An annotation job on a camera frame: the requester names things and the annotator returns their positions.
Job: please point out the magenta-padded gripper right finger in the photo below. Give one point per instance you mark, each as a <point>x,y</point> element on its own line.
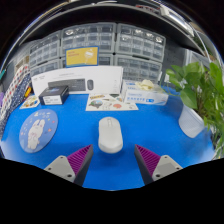
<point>163,166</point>

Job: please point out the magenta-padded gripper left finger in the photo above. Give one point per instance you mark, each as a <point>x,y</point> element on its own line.
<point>61,166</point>

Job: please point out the white computer mouse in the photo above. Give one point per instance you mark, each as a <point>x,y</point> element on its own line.
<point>110,135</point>

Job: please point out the white plant pot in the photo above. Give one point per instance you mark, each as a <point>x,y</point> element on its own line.
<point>190,123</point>

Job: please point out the sticker sheet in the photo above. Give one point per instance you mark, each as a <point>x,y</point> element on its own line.
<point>110,103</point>
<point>30,102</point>

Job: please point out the small black box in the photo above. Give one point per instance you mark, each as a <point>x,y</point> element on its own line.
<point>53,95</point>

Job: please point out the white blue glove box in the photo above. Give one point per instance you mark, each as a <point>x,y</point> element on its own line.
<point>143,96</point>

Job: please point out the navy dotted cloth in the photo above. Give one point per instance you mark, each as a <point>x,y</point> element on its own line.
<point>20,96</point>

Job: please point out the yellow tool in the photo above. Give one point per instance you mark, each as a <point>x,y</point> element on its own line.
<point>28,91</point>

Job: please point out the green leafy plant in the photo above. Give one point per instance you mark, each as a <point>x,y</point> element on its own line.
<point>196,83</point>

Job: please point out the long white keyboard box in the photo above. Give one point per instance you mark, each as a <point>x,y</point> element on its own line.
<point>100,78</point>

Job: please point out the red white checkered cloth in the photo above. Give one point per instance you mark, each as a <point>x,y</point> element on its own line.
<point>16,80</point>

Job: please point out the yellow blue-framed box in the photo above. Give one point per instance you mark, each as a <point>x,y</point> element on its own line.
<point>81,56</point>

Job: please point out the black overhead shelf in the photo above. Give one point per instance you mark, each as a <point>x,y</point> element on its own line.
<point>100,13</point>

